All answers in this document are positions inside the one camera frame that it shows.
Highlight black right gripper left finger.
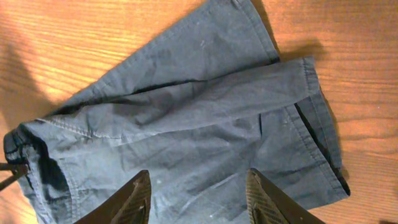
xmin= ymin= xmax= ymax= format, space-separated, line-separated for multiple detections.
xmin=76 ymin=170 xmax=151 ymax=224

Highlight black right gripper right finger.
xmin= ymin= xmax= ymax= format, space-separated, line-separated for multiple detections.
xmin=246 ymin=168 xmax=325 ymax=224

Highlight dark blue denim shorts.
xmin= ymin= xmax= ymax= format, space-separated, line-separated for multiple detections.
xmin=4 ymin=0 xmax=350 ymax=223

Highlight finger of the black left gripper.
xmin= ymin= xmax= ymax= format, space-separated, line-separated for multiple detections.
xmin=0 ymin=162 xmax=30 ymax=191

